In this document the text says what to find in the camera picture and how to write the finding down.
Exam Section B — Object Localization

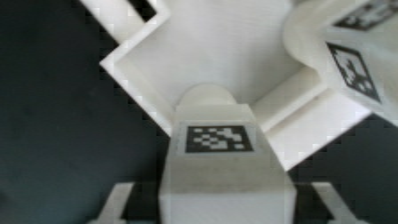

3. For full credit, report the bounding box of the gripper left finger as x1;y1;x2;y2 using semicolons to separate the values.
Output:
87;181;162;224

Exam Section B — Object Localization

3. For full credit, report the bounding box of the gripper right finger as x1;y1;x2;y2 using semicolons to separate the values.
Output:
293;182;372;224

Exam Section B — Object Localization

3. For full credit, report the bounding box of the white chair leg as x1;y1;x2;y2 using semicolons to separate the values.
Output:
158;84;297;224

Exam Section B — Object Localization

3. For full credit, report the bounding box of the white chair leg block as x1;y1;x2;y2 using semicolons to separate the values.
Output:
283;0;398;126

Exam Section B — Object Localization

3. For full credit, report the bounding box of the white chair seat part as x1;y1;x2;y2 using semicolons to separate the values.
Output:
78;0;370;168

